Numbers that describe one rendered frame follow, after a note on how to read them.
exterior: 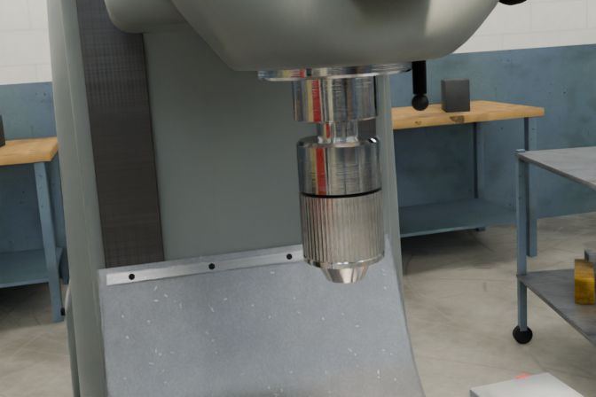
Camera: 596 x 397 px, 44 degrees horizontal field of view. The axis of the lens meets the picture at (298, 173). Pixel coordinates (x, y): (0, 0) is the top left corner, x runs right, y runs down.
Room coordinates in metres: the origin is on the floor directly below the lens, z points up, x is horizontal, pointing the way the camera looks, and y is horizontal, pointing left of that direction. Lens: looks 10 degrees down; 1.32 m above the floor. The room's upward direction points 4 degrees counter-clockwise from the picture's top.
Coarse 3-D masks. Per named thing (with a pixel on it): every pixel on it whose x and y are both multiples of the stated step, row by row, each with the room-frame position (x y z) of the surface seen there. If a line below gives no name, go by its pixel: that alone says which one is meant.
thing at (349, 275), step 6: (324, 270) 0.40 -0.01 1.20; (330, 270) 0.40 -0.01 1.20; (336, 270) 0.39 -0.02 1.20; (342, 270) 0.39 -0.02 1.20; (348, 270) 0.39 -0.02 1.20; (354, 270) 0.39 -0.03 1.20; (360, 270) 0.40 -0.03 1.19; (366, 270) 0.40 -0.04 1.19; (330, 276) 0.40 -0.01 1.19; (336, 276) 0.40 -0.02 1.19; (342, 276) 0.40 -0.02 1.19; (348, 276) 0.40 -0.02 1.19; (354, 276) 0.40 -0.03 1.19; (360, 276) 0.40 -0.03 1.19; (336, 282) 0.40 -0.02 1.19; (342, 282) 0.40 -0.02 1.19; (348, 282) 0.40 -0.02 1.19
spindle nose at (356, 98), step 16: (304, 80) 0.39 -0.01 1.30; (320, 80) 0.39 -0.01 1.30; (336, 80) 0.38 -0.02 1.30; (352, 80) 0.39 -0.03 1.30; (368, 80) 0.39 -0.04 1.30; (304, 96) 0.39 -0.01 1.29; (320, 96) 0.39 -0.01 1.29; (336, 96) 0.38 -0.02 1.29; (352, 96) 0.39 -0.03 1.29; (368, 96) 0.39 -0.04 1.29; (304, 112) 0.39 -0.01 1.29; (320, 112) 0.39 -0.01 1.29; (336, 112) 0.38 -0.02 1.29; (352, 112) 0.39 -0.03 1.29; (368, 112) 0.39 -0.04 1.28
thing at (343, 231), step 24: (312, 168) 0.39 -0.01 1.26; (336, 168) 0.39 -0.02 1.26; (360, 168) 0.39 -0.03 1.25; (312, 192) 0.39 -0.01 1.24; (336, 192) 0.39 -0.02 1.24; (360, 192) 0.39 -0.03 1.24; (312, 216) 0.39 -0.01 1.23; (336, 216) 0.39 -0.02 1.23; (360, 216) 0.39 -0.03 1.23; (312, 240) 0.39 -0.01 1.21; (336, 240) 0.39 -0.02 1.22; (360, 240) 0.39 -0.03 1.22; (312, 264) 0.39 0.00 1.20; (336, 264) 0.39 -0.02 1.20; (360, 264) 0.39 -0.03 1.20
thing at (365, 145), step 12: (300, 144) 0.40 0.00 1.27; (312, 144) 0.39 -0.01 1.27; (324, 144) 0.39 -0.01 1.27; (336, 144) 0.39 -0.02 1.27; (348, 144) 0.39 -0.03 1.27; (360, 144) 0.39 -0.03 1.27; (372, 144) 0.39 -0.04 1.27; (300, 156) 0.40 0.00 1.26; (312, 156) 0.39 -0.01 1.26; (324, 156) 0.39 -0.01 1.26; (336, 156) 0.39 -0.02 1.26; (348, 156) 0.39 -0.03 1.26; (360, 156) 0.39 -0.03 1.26; (372, 156) 0.39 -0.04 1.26
